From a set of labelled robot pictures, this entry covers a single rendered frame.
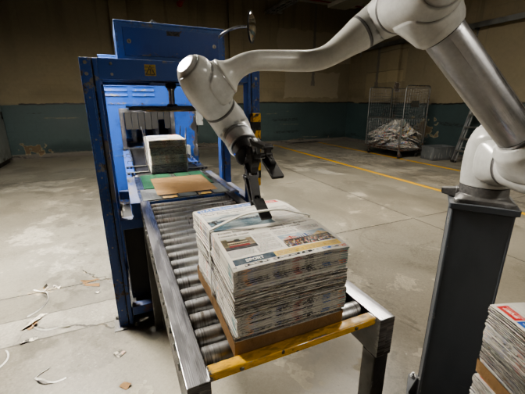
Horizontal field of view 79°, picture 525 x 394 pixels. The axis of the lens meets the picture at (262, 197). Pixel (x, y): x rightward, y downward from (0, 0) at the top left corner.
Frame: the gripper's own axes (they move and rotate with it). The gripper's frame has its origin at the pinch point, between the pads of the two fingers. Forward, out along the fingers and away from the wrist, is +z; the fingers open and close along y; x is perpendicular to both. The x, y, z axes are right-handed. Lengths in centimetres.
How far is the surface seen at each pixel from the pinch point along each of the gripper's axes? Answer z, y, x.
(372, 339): 31.8, 28.2, -23.4
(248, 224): 0.6, 9.1, 4.6
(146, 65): -123, 20, 16
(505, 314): 41, 12, -51
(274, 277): 19.4, 4.8, 6.1
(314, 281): 21.1, 7.6, -3.8
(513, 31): -396, 43, -708
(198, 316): 11.7, 30.1, 19.5
